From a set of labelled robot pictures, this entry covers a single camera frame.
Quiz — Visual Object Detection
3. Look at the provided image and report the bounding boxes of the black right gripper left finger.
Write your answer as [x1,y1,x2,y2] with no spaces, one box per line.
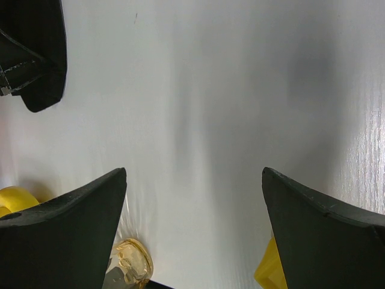
[1,168,127,288]

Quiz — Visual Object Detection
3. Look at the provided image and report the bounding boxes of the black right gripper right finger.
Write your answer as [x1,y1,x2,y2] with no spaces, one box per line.
[262,167,384,288]

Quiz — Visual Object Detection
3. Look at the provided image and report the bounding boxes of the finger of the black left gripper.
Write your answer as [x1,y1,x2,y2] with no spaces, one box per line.
[1,30,48,96]

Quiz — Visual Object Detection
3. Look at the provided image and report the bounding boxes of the black zip jacket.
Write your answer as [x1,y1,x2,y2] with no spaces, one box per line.
[1,1,67,113]

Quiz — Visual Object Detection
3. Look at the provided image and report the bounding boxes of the yellow cube block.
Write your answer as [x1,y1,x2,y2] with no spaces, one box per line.
[254,237,288,289]

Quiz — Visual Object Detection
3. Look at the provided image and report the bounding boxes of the amber plastic cup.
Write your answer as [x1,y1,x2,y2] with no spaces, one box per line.
[102,238,153,289]

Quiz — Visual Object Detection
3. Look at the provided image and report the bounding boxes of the upper yellow banana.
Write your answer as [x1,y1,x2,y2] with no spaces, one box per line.
[0,186,39,217]

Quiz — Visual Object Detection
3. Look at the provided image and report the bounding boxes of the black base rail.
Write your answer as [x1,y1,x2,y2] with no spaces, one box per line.
[145,280,174,289]

